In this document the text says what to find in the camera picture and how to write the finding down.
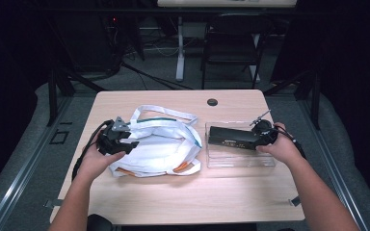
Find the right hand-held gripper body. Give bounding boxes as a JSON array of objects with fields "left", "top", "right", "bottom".
[{"left": 249, "top": 109, "right": 280, "bottom": 151}]

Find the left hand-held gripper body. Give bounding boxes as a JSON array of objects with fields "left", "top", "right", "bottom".
[{"left": 96, "top": 116, "right": 133, "bottom": 156}]

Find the white teal orange garment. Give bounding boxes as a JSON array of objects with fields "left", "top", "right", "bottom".
[{"left": 108, "top": 104, "right": 203, "bottom": 178}]

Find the long black box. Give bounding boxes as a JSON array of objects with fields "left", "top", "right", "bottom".
[{"left": 208, "top": 125, "right": 262, "bottom": 151}]

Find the clear plastic container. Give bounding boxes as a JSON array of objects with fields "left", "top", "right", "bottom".
[{"left": 203, "top": 119, "right": 277, "bottom": 169}]

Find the person's right hand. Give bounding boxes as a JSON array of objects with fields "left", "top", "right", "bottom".
[{"left": 255, "top": 121, "right": 304, "bottom": 167}]

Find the person's left hand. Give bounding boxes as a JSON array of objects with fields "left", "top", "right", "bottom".
[{"left": 76, "top": 141, "right": 127, "bottom": 186}]

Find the black metal stand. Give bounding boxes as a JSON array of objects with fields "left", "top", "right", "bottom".
[
  {"left": 45, "top": 67, "right": 108, "bottom": 127},
  {"left": 262, "top": 66, "right": 323, "bottom": 131}
]

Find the person's dark clothing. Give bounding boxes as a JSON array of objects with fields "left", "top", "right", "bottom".
[{"left": 86, "top": 214, "right": 114, "bottom": 231}]

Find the black folding chair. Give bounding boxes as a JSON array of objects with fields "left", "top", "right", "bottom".
[{"left": 199, "top": 13, "right": 276, "bottom": 90}]

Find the white desk leg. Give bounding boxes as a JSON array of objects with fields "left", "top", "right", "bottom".
[{"left": 174, "top": 15, "right": 187, "bottom": 82}]

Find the dark equipment with red light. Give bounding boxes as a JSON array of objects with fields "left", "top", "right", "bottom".
[{"left": 57, "top": 12, "right": 123, "bottom": 74}]

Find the left hand-held gripper cable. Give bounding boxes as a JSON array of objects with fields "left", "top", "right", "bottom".
[{"left": 70, "top": 118, "right": 114, "bottom": 181}]

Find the hand-held gripper cable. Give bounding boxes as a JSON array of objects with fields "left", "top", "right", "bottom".
[
  {"left": 277, "top": 124, "right": 307, "bottom": 161},
  {"left": 70, "top": 118, "right": 114, "bottom": 181}
]

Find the right hand-held gripper cable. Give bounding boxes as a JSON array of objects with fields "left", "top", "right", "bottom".
[{"left": 277, "top": 124, "right": 307, "bottom": 161}]

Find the black floor cable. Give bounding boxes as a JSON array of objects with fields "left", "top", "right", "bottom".
[{"left": 120, "top": 62, "right": 195, "bottom": 91}]

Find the grey table-edge bracket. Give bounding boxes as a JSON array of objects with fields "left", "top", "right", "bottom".
[
  {"left": 288, "top": 195, "right": 303, "bottom": 208},
  {"left": 43, "top": 198, "right": 63, "bottom": 209}
]

